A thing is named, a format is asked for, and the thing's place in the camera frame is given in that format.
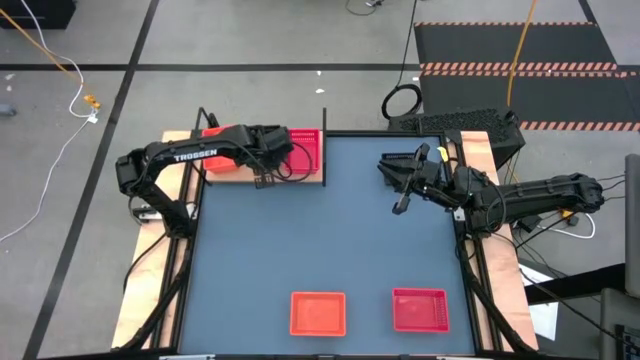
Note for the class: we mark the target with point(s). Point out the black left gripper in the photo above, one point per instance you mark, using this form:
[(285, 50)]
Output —
[(267, 150)]

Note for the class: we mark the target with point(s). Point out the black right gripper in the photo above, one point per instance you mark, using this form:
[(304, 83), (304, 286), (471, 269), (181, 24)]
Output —
[(430, 180)]

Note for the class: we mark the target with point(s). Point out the red plastic basket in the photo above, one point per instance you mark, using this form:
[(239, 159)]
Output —
[(302, 140), (417, 310)]

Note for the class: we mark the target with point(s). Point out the orange plastic basket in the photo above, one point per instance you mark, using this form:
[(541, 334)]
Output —
[(317, 314), (217, 162)]

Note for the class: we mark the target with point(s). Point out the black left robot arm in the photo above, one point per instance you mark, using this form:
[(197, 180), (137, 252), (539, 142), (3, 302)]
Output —
[(195, 155)]

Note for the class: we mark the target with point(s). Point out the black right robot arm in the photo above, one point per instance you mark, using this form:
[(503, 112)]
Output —
[(540, 192)]

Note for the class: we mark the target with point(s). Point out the yellow tag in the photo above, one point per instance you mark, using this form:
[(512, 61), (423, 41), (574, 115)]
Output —
[(442, 153)]

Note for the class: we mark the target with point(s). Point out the black perforated case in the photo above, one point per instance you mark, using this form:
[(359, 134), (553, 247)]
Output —
[(460, 120)]

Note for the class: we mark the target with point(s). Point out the wooden table side board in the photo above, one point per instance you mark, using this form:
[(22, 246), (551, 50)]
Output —
[(505, 280), (145, 280)]

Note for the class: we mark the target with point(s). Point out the black mat orange striped edge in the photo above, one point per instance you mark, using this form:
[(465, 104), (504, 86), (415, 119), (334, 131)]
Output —
[(475, 45), (575, 97)]

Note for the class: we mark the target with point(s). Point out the black bar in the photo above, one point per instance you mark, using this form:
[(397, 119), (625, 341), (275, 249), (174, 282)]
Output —
[(575, 285)]

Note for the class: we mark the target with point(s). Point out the white paper sheet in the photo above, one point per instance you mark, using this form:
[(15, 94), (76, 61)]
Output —
[(542, 320)]

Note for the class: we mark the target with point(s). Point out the grey panel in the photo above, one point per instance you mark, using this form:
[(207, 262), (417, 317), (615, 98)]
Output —
[(633, 225)]

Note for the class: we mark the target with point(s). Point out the small grey floor object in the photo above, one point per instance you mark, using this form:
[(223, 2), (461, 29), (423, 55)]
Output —
[(7, 110)]

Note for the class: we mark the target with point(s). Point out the black floor case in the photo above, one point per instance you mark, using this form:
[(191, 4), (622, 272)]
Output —
[(35, 12)]

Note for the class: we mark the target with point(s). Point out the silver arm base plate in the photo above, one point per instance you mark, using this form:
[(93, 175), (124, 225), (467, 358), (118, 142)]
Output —
[(458, 214), (145, 214)]

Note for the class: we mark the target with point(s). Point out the black aluminium table frame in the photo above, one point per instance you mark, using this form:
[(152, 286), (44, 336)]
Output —
[(375, 133)]

